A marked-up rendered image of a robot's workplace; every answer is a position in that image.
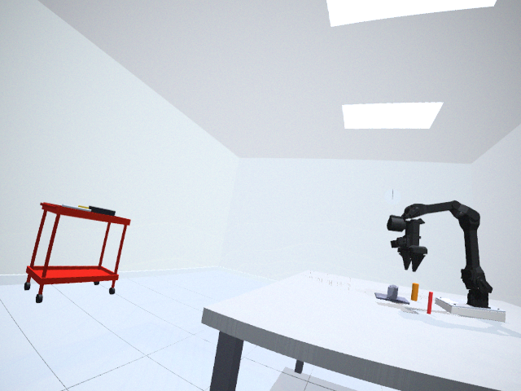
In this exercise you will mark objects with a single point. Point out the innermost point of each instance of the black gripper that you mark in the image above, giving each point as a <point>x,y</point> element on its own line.
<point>412,253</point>

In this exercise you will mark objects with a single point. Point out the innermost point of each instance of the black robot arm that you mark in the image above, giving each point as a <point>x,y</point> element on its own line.
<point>472,276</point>

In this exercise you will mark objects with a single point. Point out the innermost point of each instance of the orange cylinder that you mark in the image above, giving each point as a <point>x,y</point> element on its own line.
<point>414,293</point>

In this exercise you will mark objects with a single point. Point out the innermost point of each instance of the red peg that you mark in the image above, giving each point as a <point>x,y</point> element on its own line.
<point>429,302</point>

